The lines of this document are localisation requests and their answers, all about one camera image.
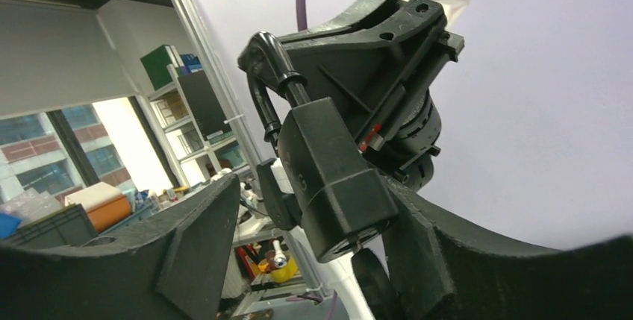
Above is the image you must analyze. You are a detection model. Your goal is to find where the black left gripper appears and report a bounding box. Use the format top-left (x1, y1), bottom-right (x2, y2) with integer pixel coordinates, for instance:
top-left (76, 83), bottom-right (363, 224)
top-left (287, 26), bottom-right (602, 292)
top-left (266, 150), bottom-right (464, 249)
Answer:
top-left (278, 0), bottom-right (464, 150)

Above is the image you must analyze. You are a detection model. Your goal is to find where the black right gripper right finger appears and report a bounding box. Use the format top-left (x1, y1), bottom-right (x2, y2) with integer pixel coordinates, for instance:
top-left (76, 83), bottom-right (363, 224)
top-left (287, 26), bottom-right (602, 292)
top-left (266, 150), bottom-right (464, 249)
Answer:
top-left (383, 181), bottom-right (632, 319)

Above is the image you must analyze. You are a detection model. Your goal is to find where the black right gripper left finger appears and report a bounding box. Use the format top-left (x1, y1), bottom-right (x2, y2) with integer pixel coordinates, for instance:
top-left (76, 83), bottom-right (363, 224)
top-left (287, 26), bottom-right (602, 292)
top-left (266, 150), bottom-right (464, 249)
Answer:
top-left (1, 175), bottom-right (240, 319)

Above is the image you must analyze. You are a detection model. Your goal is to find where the large black padlock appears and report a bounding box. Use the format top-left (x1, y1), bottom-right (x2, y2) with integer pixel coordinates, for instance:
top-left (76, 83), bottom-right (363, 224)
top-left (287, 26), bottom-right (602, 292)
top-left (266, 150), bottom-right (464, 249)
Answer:
top-left (238, 31), bottom-right (398, 263)

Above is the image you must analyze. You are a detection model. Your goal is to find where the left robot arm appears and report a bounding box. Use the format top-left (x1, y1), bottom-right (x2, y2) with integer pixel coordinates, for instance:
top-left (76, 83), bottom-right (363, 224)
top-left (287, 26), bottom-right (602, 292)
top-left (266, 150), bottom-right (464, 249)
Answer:
top-left (237, 0), bottom-right (464, 319)

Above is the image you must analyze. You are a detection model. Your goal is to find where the cluttered background shelf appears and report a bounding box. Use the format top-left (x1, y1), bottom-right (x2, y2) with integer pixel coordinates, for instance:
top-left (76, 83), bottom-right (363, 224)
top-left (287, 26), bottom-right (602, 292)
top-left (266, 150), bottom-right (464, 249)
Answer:
top-left (0, 0), bottom-right (308, 320)

